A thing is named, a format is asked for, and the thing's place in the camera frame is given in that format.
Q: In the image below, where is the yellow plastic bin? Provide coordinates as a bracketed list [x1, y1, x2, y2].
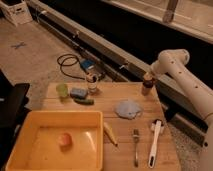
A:
[6, 111, 103, 171]

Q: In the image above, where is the green plastic cup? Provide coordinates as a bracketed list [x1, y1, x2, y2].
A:
[56, 84, 68, 98]

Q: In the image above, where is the green cucumber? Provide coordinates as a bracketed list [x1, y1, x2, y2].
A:
[73, 98, 94, 105]

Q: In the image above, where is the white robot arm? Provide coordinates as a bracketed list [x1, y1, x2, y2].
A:
[146, 49, 213, 171]

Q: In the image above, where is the white cardboard box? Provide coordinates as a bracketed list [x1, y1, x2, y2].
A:
[0, 0, 32, 26]

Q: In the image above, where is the blue cloth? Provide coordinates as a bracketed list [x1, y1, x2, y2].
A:
[115, 99, 141, 120]

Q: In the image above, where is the black chair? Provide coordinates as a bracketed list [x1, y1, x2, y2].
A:
[0, 69, 30, 168]

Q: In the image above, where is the blue power device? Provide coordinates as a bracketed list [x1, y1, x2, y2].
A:
[80, 59, 94, 71]

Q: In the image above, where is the wooden table board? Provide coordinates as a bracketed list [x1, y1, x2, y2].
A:
[43, 82, 181, 171]

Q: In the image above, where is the metal cup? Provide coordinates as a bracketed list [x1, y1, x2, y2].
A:
[141, 85, 151, 96]

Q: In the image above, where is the white handled brush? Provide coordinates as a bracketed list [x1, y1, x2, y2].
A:
[148, 119, 163, 168]

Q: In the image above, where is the clear glass jar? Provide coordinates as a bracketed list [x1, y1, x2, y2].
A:
[86, 73, 98, 93]

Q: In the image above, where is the blue sponge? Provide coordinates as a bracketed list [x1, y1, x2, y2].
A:
[70, 88, 87, 99]

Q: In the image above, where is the metal fork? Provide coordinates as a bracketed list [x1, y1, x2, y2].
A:
[133, 129, 139, 167]

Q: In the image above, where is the black cable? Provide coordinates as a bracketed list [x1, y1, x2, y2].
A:
[56, 53, 87, 81]

